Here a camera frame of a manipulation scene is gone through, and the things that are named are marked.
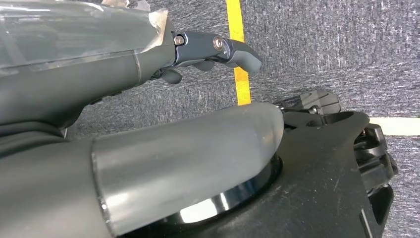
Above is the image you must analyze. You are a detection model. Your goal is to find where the yellow floor tape square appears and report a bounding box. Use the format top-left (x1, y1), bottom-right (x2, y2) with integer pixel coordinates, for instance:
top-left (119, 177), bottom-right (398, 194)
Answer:
top-left (225, 0), bottom-right (420, 136)

